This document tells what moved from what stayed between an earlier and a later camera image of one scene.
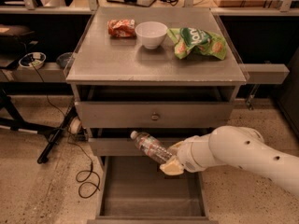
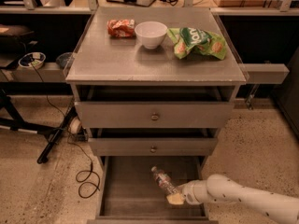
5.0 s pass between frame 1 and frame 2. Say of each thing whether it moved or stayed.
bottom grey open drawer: stayed
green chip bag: stayed
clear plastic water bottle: moved
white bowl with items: stayed
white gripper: moved
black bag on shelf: stayed
